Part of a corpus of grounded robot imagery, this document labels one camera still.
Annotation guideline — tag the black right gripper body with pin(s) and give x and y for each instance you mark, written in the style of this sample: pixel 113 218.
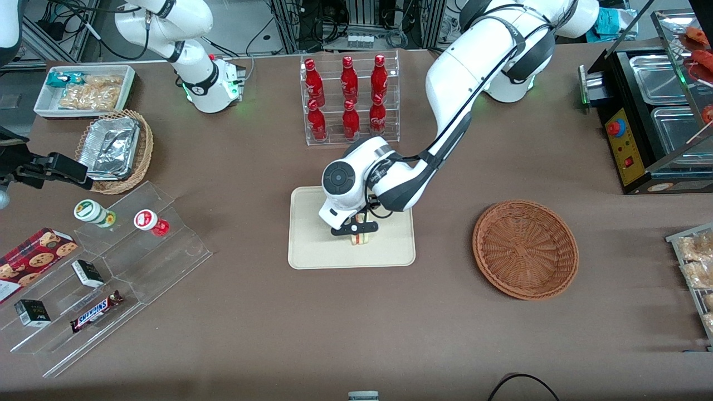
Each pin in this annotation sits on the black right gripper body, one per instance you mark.
pixel 29 167

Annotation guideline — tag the triangular sandwich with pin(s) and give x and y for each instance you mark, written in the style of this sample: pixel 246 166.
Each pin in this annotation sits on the triangular sandwich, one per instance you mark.
pixel 360 240

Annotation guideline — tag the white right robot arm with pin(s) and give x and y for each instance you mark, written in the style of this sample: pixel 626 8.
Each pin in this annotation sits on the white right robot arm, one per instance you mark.
pixel 167 22

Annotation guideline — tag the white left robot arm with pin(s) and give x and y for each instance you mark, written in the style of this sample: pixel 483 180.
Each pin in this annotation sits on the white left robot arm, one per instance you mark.
pixel 462 78

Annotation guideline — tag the beige plastic tray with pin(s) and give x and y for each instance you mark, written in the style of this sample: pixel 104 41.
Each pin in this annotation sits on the beige plastic tray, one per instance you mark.
pixel 312 245

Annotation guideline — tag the oval light wicker basket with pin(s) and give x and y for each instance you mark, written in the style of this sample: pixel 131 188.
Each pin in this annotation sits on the oval light wicker basket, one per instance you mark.
pixel 146 145

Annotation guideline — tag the round brown wicker basket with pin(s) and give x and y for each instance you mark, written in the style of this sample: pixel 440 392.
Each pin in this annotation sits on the round brown wicker basket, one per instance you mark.
pixel 523 250

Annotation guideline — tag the tray of wrapped pastries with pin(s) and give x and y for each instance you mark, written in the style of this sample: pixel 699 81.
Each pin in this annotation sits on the tray of wrapped pastries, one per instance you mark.
pixel 677 245

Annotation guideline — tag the green lidded cup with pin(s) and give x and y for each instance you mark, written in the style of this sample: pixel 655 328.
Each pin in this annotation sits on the green lidded cup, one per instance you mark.
pixel 92 211

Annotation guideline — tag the stacked foil containers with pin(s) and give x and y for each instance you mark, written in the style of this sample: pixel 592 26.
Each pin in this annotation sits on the stacked foil containers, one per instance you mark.
pixel 111 147

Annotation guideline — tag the white rectangular bin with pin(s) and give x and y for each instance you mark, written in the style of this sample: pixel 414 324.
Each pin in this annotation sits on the white rectangular bin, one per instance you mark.
pixel 44 103

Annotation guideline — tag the clear bag of crackers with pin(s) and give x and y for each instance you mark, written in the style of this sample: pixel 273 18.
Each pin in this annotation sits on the clear bag of crackers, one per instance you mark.
pixel 89 99
pixel 106 81

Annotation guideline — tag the teal snack packet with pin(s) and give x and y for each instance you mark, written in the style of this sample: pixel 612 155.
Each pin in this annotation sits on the teal snack packet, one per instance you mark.
pixel 62 79

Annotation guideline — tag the red cookie box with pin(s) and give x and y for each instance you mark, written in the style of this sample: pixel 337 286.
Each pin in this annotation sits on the red cookie box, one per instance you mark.
pixel 33 259

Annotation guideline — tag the red lidded cup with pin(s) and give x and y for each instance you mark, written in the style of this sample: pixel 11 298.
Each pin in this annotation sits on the red lidded cup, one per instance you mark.
pixel 147 220

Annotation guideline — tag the clear acrylic bottle rack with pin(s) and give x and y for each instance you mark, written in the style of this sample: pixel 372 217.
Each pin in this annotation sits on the clear acrylic bottle rack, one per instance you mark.
pixel 334 139

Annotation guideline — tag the small black box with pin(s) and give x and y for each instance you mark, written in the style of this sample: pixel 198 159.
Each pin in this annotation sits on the small black box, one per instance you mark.
pixel 87 273
pixel 32 313

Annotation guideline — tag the red cola bottle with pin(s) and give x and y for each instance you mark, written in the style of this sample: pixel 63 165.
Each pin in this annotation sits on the red cola bottle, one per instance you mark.
pixel 317 123
pixel 313 83
pixel 351 122
pixel 349 81
pixel 379 79
pixel 377 120

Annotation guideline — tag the clear acrylic stepped stand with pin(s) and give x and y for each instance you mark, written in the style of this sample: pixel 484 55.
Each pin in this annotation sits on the clear acrylic stepped stand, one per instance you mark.
pixel 61 345
pixel 161 262

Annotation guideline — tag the Snickers chocolate bar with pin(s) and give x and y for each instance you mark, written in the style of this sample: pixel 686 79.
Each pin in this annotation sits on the Snickers chocolate bar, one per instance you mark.
pixel 94 312

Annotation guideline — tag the small grey device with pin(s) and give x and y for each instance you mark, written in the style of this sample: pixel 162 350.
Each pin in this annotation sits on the small grey device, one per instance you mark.
pixel 363 396

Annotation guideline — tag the white power strip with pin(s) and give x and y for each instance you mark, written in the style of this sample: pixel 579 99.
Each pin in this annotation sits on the white power strip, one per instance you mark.
pixel 361 40

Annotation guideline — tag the black hot food display case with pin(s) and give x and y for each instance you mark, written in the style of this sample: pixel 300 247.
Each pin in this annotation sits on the black hot food display case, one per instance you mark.
pixel 626 150

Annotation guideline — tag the teal cloth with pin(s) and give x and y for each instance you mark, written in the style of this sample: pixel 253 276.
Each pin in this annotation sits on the teal cloth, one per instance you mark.
pixel 610 23

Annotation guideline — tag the steel food pan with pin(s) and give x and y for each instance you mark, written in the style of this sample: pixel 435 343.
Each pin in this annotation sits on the steel food pan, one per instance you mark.
pixel 677 131
pixel 657 78

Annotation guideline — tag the wrapped bread packet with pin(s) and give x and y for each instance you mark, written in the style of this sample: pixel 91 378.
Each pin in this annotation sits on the wrapped bread packet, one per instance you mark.
pixel 709 322
pixel 699 248
pixel 699 274
pixel 709 302

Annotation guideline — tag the red fried food piece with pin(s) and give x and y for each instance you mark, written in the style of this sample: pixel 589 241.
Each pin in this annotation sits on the red fried food piece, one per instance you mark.
pixel 699 37

